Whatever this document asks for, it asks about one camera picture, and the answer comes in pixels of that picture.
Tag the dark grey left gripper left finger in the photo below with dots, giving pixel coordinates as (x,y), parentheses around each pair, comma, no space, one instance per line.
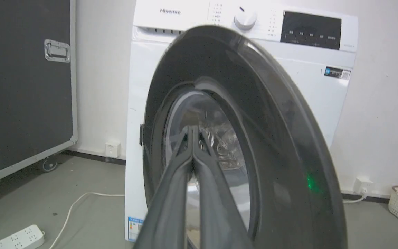
(166,207)

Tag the dark round washing machine door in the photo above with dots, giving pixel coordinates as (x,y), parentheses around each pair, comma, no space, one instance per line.
(275,138)

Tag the black caster wheel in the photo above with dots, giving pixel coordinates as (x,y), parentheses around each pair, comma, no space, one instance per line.
(49,164)

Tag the white program dial knob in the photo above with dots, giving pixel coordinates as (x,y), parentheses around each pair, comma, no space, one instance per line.
(245,18)

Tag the white wall plug adapter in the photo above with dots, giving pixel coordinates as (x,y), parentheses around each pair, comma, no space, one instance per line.
(362,185)

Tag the white wall socket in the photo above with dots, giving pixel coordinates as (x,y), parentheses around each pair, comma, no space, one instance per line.
(112,149)

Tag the black flight case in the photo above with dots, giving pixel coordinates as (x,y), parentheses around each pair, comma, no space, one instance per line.
(19,90)

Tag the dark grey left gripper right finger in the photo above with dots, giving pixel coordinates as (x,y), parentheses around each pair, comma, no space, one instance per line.
(216,211)

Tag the white power strip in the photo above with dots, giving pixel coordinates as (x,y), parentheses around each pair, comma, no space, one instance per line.
(17,238)

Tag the white Hisense washing machine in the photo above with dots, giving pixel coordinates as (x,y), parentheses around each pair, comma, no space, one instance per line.
(309,86)

